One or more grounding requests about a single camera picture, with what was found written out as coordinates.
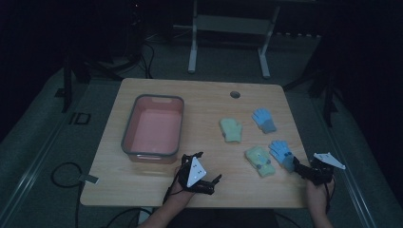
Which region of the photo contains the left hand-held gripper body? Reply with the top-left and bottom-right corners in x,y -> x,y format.
176,155 -> 217,196

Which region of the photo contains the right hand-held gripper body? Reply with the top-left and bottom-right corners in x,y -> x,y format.
305,152 -> 347,186

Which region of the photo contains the blue glove with dark dots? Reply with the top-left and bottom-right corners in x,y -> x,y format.
268,140 -> 297,174

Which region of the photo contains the green mitten with face pattern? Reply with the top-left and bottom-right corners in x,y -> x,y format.
244,145 -> 277,178

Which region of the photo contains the pink plastic bin grey rim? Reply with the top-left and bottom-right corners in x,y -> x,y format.
121,93 -> 185,165

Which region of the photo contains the plain green mitten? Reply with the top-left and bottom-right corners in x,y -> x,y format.
219,118 -> 243,143

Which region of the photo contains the plain blue glove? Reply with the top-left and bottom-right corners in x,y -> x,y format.
251,107 -> 278,134

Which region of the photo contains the person's left hand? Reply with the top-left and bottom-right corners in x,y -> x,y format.
167,165 -> 197,207

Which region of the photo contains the person's right hand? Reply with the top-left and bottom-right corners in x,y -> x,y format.
305,177 -> 336,214

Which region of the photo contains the person's dark clothing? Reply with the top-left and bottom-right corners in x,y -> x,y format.
165,208 -> 280,228

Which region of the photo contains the black tripod stand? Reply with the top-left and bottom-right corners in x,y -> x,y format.
54,3 -> 156,114
282,28 -> 340,128

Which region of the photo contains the grey table edge clip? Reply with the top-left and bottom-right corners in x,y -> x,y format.
79,174 -> 100,185

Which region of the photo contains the right hand-held gripper black cable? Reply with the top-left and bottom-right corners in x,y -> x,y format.
323,177 -> 336,214

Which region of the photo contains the hand-held gripper black cable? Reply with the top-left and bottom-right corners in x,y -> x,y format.
323,177 -> 336,214
162,170 -> 185,205

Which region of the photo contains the left hand-held gripper black cable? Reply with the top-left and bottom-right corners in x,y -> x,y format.
162,170 -> 185,205

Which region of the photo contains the black floor bracket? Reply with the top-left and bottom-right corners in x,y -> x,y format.
68,112 -> 92,125

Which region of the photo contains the black looped floor cable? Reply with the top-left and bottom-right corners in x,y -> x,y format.
50,161 -> 84,228

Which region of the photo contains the white metal stand frame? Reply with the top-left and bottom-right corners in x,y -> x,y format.
172,0 -> 281,80

